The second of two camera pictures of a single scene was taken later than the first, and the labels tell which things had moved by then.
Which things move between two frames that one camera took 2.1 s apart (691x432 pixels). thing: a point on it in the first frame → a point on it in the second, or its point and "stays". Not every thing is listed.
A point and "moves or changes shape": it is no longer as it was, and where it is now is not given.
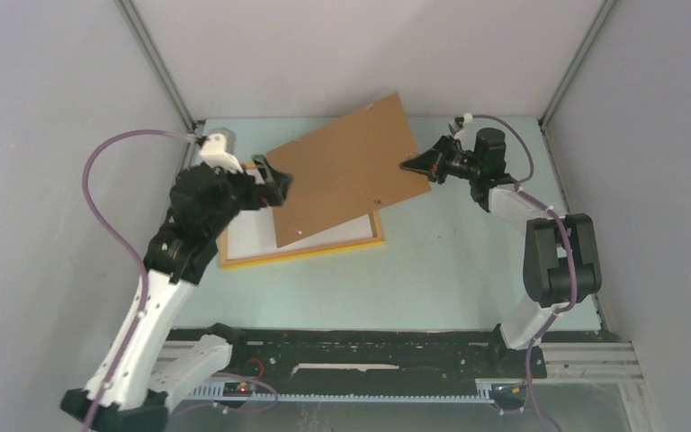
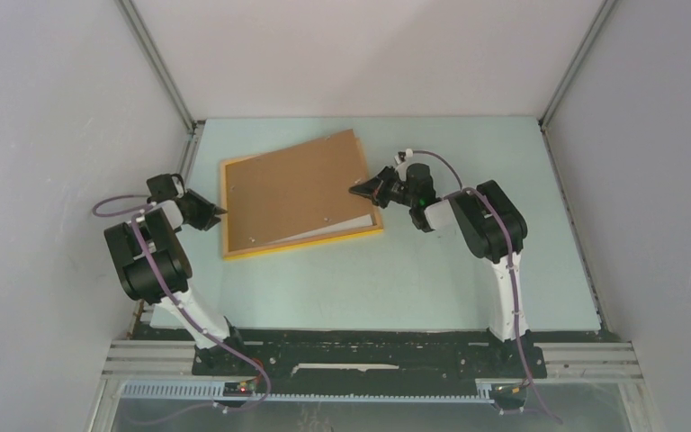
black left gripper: (262, 195) → (210, 214)
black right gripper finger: (428, 161) → (375, 188)
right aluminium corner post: (604, 15) stays
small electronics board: (237, 389) stays
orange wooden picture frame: (296, 252) → (297, 244)
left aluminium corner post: (157, 63) stays
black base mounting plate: (395, 353) stays
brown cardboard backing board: (347, 170) moves or changes shape
